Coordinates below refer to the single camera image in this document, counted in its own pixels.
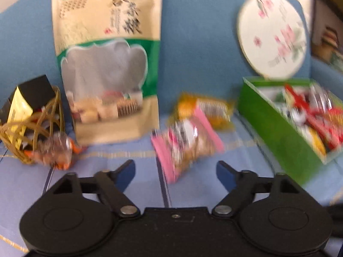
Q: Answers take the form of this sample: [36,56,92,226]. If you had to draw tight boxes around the dark metal shelf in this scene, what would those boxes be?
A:
[310,0,343,72]

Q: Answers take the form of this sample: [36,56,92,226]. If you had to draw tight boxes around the green cardboard box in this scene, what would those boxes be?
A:
[237,76,343,187]

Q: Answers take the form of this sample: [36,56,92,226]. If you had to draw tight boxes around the round floral disc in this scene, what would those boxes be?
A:
[237,0,307,81]

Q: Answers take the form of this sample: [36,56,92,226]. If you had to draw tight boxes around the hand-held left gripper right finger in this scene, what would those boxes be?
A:
[211,160,301,216]

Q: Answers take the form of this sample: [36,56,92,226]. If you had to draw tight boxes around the pink snack packet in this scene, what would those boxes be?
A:
[150,107,225,184]

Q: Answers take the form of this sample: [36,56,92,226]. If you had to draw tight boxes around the light blue striped cloth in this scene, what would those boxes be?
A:
[0,112,343,257]

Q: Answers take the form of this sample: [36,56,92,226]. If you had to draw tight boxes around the clear orange snack bag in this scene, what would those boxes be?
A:
[24,133,89,171]

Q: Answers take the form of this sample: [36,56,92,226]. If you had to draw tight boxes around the pile of assorted snack packets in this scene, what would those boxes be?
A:
[268,82,343,154]

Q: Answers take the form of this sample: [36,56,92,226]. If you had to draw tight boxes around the gold wire basket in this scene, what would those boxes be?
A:
[0,86,66,165]

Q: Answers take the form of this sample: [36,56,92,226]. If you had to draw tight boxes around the blue sofa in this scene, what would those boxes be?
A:
[0,0,343,153]

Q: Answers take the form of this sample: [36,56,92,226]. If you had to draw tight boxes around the yellow snack packet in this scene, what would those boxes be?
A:
[171,92,235,130]

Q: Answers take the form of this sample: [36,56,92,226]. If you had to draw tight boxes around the large beige snack pouch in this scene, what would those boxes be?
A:
[51,0,164,146]

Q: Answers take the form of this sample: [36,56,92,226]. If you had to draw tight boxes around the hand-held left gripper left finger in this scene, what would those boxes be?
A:
[52,159,141,218]

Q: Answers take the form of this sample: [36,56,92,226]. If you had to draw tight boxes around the black and yellow box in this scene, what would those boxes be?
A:
[0,75,56,150]

